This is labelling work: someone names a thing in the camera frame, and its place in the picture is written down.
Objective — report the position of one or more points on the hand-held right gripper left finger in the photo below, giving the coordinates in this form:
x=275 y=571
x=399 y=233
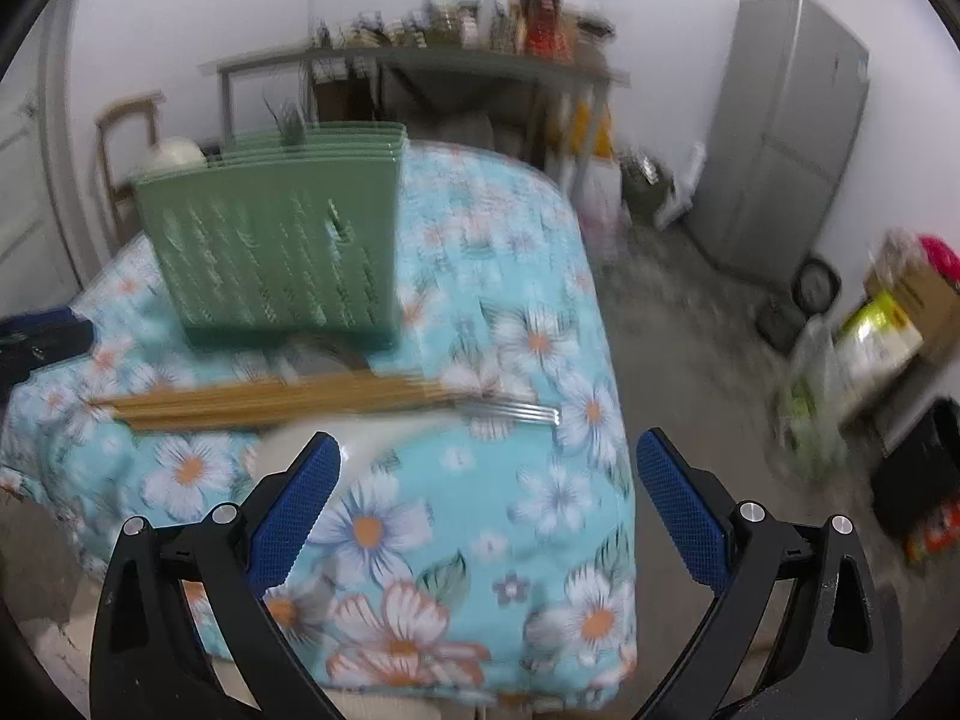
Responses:
x=296 y=510

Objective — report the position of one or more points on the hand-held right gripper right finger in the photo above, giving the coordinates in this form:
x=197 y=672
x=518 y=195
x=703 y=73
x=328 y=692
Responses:
x=682 y=510

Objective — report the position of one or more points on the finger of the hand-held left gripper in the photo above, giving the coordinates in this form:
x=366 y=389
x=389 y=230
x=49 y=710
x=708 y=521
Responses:
x=45 y=334

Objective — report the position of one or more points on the bundle of wooden chopsticks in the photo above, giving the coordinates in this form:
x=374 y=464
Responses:
x=262 y=397

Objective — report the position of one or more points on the metal fork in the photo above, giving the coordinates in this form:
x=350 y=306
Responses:
x=517 y=412

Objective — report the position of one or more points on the white spoon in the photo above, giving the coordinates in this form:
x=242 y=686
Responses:
x=180 y=154

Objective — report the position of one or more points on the green perforated utensil holder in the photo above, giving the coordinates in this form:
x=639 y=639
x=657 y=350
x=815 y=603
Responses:
x=285 y=255

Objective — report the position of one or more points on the white door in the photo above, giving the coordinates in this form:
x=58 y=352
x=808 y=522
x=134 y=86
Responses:
x=30 y=187

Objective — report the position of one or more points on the plastic bag of green vegetables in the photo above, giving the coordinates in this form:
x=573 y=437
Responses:
x=814 y=405

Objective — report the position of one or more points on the blue floral blanket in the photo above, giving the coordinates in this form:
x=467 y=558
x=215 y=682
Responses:
x=487 y=540

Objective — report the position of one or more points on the wooden chair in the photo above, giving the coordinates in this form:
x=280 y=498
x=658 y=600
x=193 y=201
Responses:
x=131 y=106

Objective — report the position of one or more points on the black bin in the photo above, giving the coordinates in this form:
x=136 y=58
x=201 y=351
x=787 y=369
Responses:
x=922 y=465

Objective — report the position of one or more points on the colourful packet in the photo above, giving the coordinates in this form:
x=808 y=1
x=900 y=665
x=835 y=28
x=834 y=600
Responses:
x=937 y=536

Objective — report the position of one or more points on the black rice cooker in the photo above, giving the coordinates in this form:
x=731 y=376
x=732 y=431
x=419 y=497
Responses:
x=817 y=289

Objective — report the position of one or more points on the white plastic panel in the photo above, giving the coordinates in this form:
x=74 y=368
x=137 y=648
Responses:
x=679 y=195

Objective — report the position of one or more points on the pink white plastic bag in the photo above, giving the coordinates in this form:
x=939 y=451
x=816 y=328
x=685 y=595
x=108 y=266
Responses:
x=600 y=202

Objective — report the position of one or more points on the olive green bag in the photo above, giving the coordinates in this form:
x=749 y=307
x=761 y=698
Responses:
x=645 y=191

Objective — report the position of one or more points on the large brown cardboard box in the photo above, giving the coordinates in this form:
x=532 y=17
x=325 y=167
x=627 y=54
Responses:
x=926 y=300

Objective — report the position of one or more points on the clear plastic bag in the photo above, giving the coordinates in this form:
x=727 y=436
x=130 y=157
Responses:
x=900 y=255

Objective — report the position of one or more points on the pink bundle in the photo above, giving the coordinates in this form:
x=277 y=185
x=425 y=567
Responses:
x=941 y=259

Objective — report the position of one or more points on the silver refrigerator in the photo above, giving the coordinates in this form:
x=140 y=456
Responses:
x=780 y=142

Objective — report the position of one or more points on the yellow plastic bag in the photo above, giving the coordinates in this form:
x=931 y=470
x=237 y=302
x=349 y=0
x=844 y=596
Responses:
x=581 y=124

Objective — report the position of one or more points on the grey cushion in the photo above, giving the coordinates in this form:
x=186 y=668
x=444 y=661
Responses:
x=465 y=131

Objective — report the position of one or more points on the grey desk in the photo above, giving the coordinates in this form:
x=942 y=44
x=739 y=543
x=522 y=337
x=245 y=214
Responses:
x=465 y=64

